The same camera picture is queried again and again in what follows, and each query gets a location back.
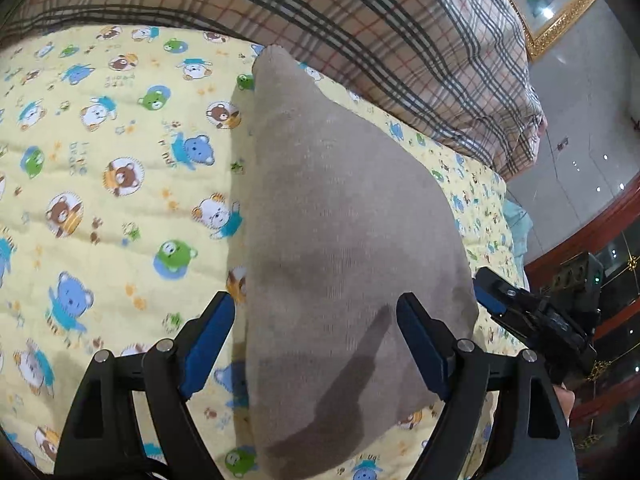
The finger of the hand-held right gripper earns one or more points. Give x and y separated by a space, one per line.
487 296
517 327

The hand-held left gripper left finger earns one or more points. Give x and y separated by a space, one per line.
205 345

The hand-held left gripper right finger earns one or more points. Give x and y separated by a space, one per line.
425 350

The beige knit sweater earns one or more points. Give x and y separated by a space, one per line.
340 210

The person's right hand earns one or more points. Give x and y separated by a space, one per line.
565 402

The light blue cloth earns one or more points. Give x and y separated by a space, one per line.
515 227

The red wooden cabinet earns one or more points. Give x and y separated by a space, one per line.
620 220

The yellow bear-print bed sheet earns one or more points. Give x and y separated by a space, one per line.
100 210

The plaid quilt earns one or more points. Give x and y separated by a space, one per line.
375 35

